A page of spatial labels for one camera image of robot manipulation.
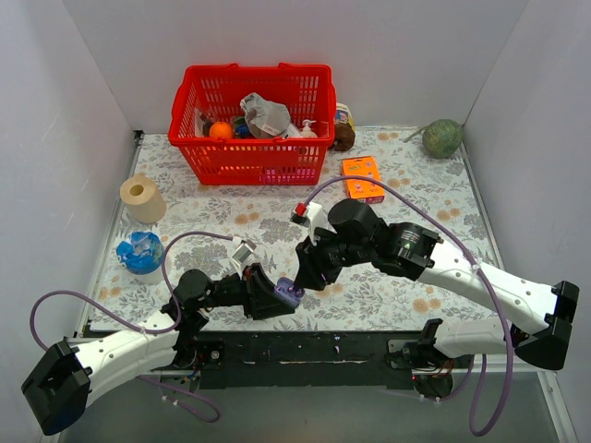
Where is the floral patterned table mat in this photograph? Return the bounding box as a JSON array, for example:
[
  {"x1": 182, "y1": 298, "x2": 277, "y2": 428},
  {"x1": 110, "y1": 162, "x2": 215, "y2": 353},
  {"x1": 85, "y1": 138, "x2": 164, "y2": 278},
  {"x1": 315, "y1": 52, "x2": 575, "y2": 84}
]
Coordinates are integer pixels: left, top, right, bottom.
[{"x1": 89, "y1": 126, "x2": 497, "y2": 332}]

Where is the green melon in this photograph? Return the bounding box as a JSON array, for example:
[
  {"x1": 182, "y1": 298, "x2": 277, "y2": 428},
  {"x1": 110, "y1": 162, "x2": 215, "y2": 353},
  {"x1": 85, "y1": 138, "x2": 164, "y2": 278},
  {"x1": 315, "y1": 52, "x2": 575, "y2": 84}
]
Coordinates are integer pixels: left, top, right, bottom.
[{"x1": 403, "y1": 119, "x2": 464, "y2": 159}]

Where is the beige paper roll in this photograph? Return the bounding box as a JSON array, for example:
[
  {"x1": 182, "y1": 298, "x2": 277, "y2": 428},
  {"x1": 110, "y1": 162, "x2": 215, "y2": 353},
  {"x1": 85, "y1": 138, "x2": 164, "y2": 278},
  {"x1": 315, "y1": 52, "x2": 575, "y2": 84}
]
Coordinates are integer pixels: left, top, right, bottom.
[{"x1": 119, "y1": 173, "x2": 166, "y2": 224}]

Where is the red plastic shopping basket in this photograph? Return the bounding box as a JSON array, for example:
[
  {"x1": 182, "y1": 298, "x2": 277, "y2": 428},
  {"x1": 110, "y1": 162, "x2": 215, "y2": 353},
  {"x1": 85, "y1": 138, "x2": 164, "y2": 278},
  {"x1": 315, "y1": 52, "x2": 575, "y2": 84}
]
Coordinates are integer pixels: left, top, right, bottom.
[{"x1": 168, "y1": 63, "x2": 336, "y2": 186}]

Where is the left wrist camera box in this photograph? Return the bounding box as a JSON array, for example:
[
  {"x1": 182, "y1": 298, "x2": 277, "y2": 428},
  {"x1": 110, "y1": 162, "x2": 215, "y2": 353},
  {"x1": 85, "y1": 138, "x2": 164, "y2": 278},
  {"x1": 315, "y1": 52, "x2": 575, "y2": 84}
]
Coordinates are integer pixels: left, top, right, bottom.
[{"x1": 229, "y1": 236, "x2": 257, "y2": 275}]

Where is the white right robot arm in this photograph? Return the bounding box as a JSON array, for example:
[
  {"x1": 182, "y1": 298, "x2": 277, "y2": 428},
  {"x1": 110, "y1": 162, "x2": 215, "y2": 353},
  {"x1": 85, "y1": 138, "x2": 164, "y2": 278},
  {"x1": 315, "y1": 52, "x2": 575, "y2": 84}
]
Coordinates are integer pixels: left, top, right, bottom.
[{"x1": 245, "y1": 198, "x2": 579, "y2": 371}]

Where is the orange snack box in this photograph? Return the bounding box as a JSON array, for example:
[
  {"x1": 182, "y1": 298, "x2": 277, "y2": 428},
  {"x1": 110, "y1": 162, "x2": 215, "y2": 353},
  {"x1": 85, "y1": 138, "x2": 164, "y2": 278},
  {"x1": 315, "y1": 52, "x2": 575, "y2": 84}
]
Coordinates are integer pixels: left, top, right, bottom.
[{"x1": 341, "y1": 156, "x2": 385, "y2": 204}]

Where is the orange fruit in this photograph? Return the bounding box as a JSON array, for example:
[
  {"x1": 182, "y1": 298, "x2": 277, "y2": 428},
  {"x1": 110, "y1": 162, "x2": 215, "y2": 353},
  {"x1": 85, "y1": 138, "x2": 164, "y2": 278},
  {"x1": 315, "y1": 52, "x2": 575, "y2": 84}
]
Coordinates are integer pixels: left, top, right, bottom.
[{"x1": 209, "y1": 121, "x2": 234, "y2": 139}]

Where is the grey crumpled bag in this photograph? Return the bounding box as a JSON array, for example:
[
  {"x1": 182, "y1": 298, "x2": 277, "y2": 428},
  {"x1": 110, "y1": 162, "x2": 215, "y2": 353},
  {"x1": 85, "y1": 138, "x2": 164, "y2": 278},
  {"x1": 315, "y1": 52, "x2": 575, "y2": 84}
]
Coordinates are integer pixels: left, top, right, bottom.
[{"x1": 240, "y1": 93, "x2": 291, "y2": 139}]

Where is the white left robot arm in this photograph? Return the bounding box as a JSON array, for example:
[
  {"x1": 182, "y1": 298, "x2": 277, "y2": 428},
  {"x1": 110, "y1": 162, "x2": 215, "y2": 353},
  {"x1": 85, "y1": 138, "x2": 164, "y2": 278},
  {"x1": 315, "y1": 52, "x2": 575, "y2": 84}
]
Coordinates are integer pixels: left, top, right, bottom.
[{"x1": 21, "y1": 263, "x2": 304, "y2": 436}]

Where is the dark green toy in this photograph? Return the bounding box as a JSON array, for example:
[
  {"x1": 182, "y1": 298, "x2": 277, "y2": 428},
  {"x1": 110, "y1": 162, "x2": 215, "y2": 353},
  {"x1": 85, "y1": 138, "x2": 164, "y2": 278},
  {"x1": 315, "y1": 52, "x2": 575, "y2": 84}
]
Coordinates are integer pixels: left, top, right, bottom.
[{"x1": 231, "y1": 115, "x2": 252, "y2": 139}]

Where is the blue wrapped tissue roll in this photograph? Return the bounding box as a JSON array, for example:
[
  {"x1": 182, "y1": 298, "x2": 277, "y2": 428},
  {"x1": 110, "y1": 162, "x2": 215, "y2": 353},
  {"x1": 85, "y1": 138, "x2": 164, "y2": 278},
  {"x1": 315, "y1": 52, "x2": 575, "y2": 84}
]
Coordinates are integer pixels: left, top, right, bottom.
[{"x1": 115, "y1": 232, "x2": 171, "y2": 284}]

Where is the brown jar with label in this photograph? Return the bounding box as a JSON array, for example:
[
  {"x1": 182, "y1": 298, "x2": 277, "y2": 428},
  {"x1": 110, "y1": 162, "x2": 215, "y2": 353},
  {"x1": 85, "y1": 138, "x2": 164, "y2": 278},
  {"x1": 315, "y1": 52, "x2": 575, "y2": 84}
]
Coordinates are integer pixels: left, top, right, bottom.
[{"x1": 329, "y1": 102, "x2": 356, "y2": 152}]

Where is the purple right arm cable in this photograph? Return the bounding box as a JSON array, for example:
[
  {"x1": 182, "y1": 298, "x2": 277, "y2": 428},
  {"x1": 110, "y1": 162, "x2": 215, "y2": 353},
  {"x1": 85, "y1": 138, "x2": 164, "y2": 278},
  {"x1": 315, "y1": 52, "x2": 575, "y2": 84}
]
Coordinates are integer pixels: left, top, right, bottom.
[{"x1": 304, "y1": 175, "x2": 514, "y2": 437}]

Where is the white pump bottle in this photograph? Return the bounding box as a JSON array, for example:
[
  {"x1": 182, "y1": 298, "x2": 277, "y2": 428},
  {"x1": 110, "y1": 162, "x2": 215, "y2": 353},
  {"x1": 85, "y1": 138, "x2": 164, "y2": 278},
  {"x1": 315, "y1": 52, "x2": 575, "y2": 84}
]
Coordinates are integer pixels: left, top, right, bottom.
[{"x1": 300, "y1": 119, "x2": 317, "y2": 138}]

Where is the lavender earbud charging case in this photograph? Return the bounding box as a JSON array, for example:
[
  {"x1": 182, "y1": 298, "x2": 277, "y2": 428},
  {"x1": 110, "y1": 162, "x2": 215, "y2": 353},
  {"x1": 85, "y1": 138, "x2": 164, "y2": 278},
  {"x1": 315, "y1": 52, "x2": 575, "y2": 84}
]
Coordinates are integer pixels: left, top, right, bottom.
[{"x1": 274, "y1": 277, "x2": 305, "y2": 308}]

